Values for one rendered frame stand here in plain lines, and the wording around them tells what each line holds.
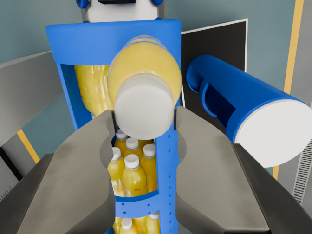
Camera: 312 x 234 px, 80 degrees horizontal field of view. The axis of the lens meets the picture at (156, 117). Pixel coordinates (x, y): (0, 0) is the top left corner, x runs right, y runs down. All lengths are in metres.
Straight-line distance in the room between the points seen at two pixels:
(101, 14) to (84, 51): 0.31
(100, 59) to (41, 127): 1.74
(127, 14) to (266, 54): 1.42
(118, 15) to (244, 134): 0.55
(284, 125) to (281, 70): 1.26
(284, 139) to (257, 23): 1.16
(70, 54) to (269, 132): 0.64
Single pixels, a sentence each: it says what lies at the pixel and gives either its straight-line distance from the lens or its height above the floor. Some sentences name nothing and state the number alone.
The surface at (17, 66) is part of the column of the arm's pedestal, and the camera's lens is 1.29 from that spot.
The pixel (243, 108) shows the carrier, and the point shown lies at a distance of 0.71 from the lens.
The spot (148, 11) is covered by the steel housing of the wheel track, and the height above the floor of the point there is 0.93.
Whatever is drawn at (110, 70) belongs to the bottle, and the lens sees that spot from 0.16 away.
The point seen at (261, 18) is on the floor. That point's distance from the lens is 1.80.
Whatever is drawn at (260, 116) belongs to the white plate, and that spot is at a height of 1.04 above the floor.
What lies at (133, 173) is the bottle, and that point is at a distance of 0.53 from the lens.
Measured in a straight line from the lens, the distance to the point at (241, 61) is 1.61.
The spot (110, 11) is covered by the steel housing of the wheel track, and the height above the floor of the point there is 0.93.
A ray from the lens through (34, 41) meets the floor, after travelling 1.77.
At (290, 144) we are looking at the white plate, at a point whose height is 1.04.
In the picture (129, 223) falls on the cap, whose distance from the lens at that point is 0.80.
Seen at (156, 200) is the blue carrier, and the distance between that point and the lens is 0.54.
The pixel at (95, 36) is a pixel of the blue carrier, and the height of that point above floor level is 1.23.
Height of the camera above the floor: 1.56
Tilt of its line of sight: 63 degrees down
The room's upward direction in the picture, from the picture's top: 173 degrees clockwise
